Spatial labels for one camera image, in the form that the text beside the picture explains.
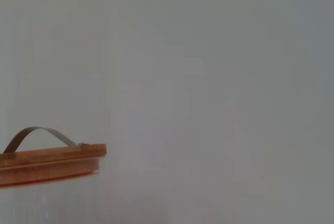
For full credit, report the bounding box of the wooden lid with metal handle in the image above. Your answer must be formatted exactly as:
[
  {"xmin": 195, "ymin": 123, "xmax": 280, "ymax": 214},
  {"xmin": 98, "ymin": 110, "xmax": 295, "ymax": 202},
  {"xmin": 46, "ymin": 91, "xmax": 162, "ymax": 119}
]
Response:
[{"xmin": 0, "ymin": 126, "xmax": 107, "ymax": 189}]

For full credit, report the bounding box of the glass water dispenser jar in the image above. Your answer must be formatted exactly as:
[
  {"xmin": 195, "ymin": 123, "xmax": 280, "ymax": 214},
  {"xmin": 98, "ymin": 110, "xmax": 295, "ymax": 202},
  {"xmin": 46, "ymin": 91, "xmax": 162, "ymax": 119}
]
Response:
[{"xmin": 0, "ymin": 156, "xmax": 102, "ymax": 224}]

